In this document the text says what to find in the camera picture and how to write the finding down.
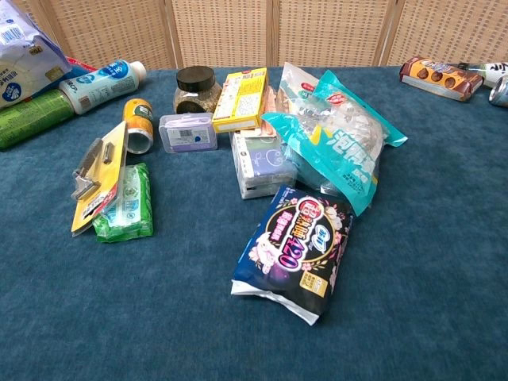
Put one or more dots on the teal and clear snack bag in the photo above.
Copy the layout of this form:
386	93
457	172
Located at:
349	147

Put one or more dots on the clear bag with red label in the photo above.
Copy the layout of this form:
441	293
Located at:
295	89

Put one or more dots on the dark blue sanitary pad pack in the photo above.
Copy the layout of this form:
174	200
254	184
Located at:
293	246

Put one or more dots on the pink flat packet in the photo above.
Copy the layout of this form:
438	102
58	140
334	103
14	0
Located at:
269	119

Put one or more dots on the clear purple floss box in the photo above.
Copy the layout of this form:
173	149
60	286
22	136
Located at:
188	133

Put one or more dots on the yellow cardboard box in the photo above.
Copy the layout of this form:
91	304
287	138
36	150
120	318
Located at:
240	101

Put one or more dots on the glass jar with black lid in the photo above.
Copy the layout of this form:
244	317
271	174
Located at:
196	93

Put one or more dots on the green wet wipes pack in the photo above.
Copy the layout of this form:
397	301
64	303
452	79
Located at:
129	206

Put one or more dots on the orange drink can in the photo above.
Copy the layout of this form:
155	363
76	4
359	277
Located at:
139	125

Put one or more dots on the blue table cloth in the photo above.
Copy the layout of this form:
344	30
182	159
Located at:
158	297

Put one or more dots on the yellow card razor pack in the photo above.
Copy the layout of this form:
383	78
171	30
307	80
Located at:
99	180

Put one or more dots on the woven rattan folding screen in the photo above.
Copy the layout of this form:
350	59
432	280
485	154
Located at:
254	31

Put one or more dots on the white and blue bottle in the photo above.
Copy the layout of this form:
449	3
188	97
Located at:
99	85

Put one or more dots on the red flat package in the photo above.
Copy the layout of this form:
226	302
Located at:
81	64

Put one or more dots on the brown chocolate biscuit pack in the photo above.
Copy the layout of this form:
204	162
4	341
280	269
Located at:
438	77

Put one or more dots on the green cylindrical can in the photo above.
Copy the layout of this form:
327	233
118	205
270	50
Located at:
29	117

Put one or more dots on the silver drink can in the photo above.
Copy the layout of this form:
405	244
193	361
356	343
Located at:
499	92

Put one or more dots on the white blue refill pouch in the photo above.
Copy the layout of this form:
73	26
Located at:
24	59

